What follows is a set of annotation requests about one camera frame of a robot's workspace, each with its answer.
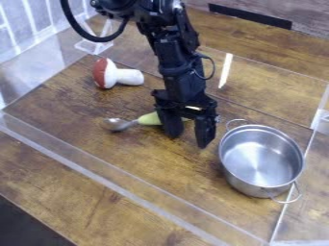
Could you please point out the black strip on table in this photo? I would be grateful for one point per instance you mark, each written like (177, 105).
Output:
(252, 16)

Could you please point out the green handled metal spoon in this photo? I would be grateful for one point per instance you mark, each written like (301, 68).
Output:
(118, 124)

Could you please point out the clear acrylic enclosure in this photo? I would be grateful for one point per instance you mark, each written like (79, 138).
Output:
(138, 189)

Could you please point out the stainless steel pot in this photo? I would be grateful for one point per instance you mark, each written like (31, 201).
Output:
(262, 161)

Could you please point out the red white toy mushroom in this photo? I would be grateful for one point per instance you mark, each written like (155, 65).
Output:
(107, 75)

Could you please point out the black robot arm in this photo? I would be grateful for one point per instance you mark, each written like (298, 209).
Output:
(162, 21)

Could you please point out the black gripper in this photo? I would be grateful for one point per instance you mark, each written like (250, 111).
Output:
(183, 99)

